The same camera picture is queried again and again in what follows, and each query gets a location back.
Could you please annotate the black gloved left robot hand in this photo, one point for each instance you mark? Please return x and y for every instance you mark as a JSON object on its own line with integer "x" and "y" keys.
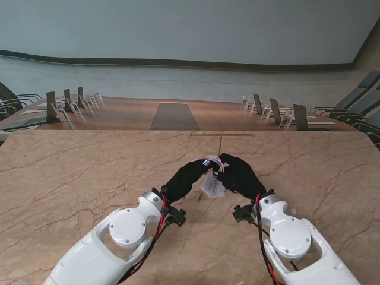
{"x": 190, "y": 178}

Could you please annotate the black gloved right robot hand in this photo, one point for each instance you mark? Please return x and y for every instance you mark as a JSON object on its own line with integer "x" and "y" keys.
{"x": 240, "y": 178}

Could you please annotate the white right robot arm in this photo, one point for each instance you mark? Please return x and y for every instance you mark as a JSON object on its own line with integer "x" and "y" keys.
{"x": 291, "y": 237}

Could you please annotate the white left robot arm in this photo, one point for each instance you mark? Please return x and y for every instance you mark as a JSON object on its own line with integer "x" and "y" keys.
{"x": 104, "y": 246}

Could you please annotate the clear acrylic name stand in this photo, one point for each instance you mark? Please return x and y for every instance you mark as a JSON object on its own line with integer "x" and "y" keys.
{"x": 98, "y": 97}
{"x": 250, "y": 106}
{"x": 86, "y": 103}
{"x": 92, "y": 99}
{"x": 74, "y": 107}
{"x": 266, "y": 113}
{"x": 61, "y": 113}
{"x": 286, "y": 120}
{"x": 245, "y": 102}

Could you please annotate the dark upright desk monitor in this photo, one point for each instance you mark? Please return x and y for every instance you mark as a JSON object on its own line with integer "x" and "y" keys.
{"x": 68, "y": 101}
{"x": 257, "y": 104}
{"x": 300, "y": 117}
{"x": 80, "y": 96}
{"x": 51, "y": 107}
{"x": 275, "y": 111}

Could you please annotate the brown wooden conference table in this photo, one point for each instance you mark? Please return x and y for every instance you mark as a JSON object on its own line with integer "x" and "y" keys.
{"x": 124, "y": 112}

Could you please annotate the grey office chair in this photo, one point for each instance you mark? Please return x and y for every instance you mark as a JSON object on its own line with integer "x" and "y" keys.
{"x": 368, "y": 78}
{"x": 4, "y": 93}
{"x": 372, "y": 121}
{"x": 362, "y": 101}
{"x": 3, "y": 112}

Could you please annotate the white paper sheet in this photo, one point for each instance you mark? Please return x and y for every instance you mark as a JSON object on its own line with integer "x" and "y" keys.
{"x": 32, "y": 111}

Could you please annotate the grey desk pad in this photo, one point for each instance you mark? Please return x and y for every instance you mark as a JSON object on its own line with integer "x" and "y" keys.
{"x": 26, "y": 121}

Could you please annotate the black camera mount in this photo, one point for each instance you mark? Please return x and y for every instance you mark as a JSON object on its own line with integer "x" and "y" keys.
{"x": 243, "y": 213}

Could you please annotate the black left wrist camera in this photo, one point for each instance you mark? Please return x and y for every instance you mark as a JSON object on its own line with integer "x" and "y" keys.
{"x": 176, "y": 218}

